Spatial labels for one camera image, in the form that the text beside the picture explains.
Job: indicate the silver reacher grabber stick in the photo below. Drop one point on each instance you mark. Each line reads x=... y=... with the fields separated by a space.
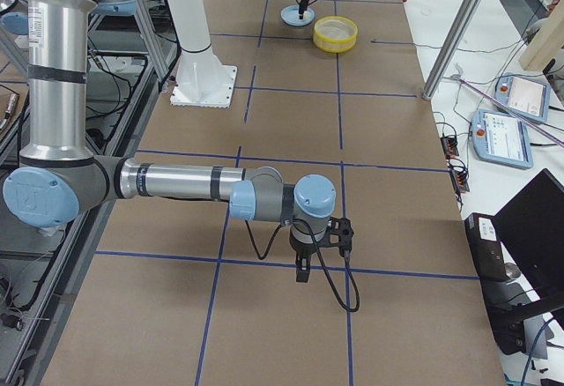
x=508 y=110

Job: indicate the aluminium frame post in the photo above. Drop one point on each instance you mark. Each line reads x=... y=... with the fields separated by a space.
x=452 y=41

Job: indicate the yellow rimmed bamboo steamer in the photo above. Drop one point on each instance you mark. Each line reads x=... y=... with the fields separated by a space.
x=335 y=34

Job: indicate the near blue teach pendant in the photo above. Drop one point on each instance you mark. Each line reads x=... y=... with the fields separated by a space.
x=501 y=139

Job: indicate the black laptop computer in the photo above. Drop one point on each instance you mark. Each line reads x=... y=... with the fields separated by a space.
x=530 y=227

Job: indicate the light blue plate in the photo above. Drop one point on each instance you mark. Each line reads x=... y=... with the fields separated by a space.
x=291 y=16

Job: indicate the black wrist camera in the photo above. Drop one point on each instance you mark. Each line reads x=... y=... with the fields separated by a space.
x=339 y=234

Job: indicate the blue teach pendant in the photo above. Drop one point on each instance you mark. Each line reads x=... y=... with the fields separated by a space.
x=526 y=96
x=501 y=139

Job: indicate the wooden beam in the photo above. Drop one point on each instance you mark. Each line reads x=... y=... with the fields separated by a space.
x=546 y=42

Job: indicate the white camera pole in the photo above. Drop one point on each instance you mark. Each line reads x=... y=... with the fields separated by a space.
x=201 y=79

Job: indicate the black orange connector box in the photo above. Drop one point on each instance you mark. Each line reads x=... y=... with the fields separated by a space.
x=449 y=146
x=459 y=179

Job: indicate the far blue teach pendant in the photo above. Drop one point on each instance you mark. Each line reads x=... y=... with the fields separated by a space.
x=526 y=96

